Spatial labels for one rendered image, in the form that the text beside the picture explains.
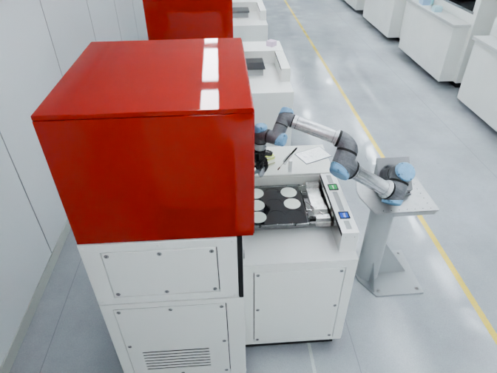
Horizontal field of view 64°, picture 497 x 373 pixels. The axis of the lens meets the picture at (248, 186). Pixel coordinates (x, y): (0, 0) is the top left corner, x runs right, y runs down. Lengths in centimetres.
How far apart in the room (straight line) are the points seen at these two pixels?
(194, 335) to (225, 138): 120
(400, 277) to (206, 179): 216
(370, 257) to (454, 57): 426
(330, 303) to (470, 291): 133
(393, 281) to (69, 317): 238
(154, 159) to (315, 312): 147
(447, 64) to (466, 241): 346
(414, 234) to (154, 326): 241
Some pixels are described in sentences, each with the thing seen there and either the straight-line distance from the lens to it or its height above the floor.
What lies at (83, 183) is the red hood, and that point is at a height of 153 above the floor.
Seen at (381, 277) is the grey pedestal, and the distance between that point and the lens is 330.
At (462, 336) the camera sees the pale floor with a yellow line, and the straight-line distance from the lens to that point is 319.
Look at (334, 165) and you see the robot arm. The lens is 222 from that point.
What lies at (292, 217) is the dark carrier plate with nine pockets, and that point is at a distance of 231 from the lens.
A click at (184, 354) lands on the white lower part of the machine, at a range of 242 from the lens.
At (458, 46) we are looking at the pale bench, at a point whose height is 59.
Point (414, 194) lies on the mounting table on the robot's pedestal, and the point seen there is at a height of 82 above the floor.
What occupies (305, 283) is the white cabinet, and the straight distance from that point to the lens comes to 231.
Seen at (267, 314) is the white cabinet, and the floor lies 38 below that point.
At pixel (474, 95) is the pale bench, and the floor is 26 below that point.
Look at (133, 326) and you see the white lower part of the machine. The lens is 222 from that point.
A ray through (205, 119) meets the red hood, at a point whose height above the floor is 178.
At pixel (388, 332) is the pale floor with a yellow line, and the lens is 303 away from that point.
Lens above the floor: 241
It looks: 37 degrees down
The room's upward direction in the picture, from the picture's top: 1 degrees counter-clockwise
